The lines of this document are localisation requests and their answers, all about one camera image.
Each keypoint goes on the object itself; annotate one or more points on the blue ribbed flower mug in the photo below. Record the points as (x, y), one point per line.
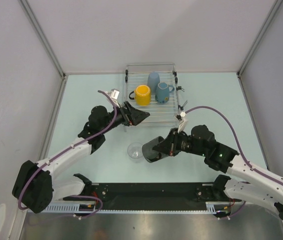
(162, 93)

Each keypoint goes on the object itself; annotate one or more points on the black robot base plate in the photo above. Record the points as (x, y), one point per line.
(155, 195)

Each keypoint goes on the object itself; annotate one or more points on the yellow ceramic mug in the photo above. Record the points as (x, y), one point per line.
(141, 95)

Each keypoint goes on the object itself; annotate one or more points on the grey ceramic mug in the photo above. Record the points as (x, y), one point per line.
(151, 151)

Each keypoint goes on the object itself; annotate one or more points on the metal wire dish rack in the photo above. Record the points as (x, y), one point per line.
(160, 114)

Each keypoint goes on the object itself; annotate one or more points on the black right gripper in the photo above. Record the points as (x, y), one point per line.
(169, 145)

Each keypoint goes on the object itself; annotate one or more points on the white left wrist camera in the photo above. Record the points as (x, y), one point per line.
(113, 95)

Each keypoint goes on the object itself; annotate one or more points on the aluminium frame post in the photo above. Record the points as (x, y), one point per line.
(30, 14)
(259, 37)

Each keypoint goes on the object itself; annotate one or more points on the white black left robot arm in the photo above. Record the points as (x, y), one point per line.
(36, 185)

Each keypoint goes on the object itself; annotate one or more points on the aluminium frame post right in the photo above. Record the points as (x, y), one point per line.
(259, 37)

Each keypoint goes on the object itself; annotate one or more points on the grey slotted cable duct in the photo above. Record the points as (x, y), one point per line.
(83, 209)

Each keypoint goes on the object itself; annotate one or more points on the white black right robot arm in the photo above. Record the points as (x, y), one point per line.
(240, 179)

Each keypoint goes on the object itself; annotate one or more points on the light blue plain cup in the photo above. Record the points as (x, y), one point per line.
(153, 81)

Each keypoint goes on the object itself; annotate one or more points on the aluminium frame post left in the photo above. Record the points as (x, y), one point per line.
(30, 14)

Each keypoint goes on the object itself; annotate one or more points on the clear octagonal glass cup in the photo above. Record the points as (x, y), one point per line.
(134, 152)

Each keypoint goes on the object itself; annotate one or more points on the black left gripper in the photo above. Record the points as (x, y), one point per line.
(131, 116)

